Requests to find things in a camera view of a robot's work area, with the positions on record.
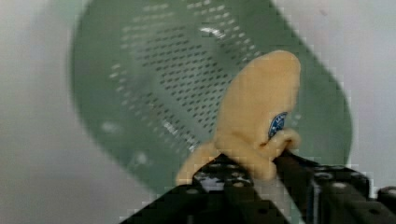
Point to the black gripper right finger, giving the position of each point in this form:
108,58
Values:
333,194

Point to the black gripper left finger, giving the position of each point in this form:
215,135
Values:
221,192

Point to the yellow plush banana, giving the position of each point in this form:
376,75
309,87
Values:
250,124

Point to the green oval strainer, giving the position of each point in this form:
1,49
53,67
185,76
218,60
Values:
148,76

